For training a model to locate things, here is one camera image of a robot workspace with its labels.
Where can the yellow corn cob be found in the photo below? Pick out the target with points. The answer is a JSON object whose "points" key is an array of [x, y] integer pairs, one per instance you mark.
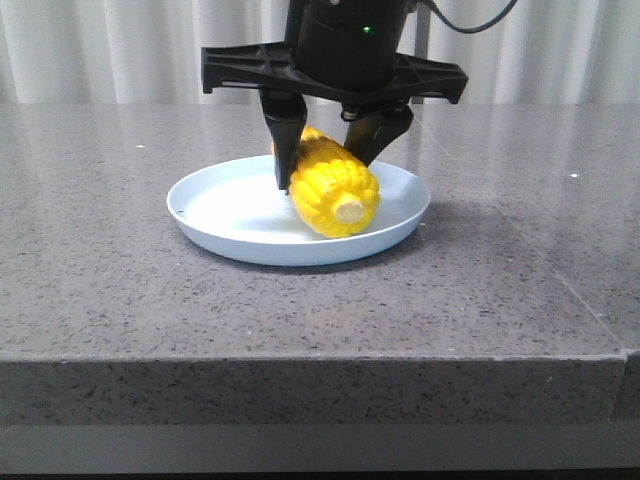
{"points": [[333, 191]]}

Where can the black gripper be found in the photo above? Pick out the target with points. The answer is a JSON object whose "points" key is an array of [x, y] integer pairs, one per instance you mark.
{"points": [[345, 51]]}

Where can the white pleated curtain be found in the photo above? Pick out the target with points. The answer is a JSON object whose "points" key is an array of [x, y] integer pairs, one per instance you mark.
{"points": [[149, 51]]}

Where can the light blue round plate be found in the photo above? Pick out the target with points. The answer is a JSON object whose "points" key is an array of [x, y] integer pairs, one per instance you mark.
{"points": [[234, 209]]}

